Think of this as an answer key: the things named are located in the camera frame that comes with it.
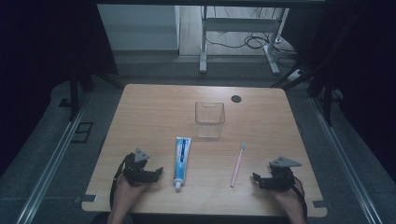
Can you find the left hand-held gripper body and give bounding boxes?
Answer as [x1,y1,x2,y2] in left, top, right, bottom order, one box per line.
[122,147,156,188]

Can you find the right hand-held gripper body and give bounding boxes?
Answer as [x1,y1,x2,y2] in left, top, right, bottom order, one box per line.
[267,156,303,191]

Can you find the blue white toothpaste tube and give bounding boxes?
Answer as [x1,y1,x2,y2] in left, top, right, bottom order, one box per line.
[173,136,192,193]

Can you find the pink toothbrush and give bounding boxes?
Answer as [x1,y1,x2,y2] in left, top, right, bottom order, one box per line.
[229,142,247,189]

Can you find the clear plastic cup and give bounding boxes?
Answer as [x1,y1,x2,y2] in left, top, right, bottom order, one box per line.
[194,101,226,139]

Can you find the person's right hand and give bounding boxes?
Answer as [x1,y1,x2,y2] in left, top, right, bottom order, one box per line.
[273,181,305,214]

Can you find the person's left hand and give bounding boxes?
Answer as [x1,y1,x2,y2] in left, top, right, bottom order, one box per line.
[111,175,149,217]

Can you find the black metal stand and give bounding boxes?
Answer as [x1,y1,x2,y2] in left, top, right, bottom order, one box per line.
[270,60,344,127]
[68,63,125,122]

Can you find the white power strip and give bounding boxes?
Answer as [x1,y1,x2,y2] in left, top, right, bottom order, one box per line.
[287,68,304,82]

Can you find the dark curtain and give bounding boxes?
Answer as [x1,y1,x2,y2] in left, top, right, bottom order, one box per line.
[279,0,396,175]
[0,0,119,176]

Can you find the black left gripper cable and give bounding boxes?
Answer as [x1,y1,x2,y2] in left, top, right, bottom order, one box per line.
[108,152,133,211]

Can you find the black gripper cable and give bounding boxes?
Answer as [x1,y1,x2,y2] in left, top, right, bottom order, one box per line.
[108,152,133,211]
[292,175,310,224]

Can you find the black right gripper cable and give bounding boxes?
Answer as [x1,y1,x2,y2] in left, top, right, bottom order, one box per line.
[292,175,310,224]

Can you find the grey metal floor rail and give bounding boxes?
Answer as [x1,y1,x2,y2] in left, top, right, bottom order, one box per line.
[309,96,385,224]
[14,92,92,224]

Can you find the white metal desk frame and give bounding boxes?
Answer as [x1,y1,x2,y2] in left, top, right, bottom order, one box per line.
[199,5,290,76]

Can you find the black floor cables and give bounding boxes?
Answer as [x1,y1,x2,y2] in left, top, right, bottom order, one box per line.
[205,29,301,68]

